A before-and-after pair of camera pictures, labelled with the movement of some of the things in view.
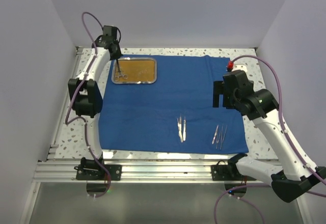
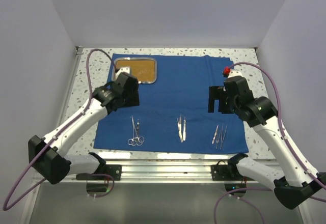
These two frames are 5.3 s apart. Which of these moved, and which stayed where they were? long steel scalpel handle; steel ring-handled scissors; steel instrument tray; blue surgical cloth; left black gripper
Moved: left black gripper; steel ring-handled scissors
Stayed: long steel scalpel handle; steel instrument tray; blue surgical cloth
